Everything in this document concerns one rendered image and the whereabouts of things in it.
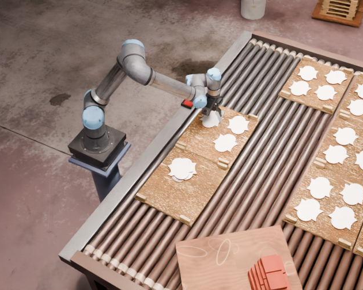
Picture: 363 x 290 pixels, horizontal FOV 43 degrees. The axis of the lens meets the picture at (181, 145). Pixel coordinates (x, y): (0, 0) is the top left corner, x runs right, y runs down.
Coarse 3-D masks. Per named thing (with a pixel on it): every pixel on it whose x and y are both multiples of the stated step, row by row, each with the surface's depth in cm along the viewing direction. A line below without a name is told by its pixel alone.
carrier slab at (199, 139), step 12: (228, 108) 282; (228, 120) 276; (252, 120) 275; (192, 132) 270; (204, 132) 270; (216, 132) 270; (228, 132) 269; (252, 132) 270; (192, 144) 264; (204, 144) 264; (240, 144) 263; (204, 156) 258; (216, 156) 258; (228, 156) 258; (228, 168) 254
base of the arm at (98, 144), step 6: (84, 138) 263; (90, 138) 255; (96, 138) 254; (102, 138) 257; (108, 138) 262; (84, 144) 262; (90, 144) 258; (96, 144) 258; (102, 144) 259; (108, 144) 263; (96, 150) 260
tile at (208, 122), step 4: (212, 112) 279; (204, 116) 277; (208, 116) 277; (212, 116) 277; (216, 116) 277; (200, 120) 276; (204, 120) 275; (208, 120) 275; (212, 120) 275; (216, 120) 275; (204, 124) 273; (208, 124) 273; (212, 124) 273; (216, 124) 273
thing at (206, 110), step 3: (207, 99) 263; (210, 99) 262; (213, 99) 262; (207, 102) 263; (210, 102) 262; (213, 102) 262; (207, 105) 262; (210, 105) 262; (204, 108) 262; (207, 108) 262; (210, 108) 261; (204, 111) 262; (207, 111) 261; (210, 111) 263; (204, 114) 262; (207, 114) 261
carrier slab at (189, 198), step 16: (192, 160) 257; (208, 160) 256; (160, 176) 250; (192, 176) 249; (208, 176) 249; (224, 176) 249; (144, 192) 244; (160, 192) 243; (176, 192) 243; (192, 192) 243; (208, 192) 242; (160, 208) 237; (176, 208) 236; (192, 208) 236; (192, 224) 231
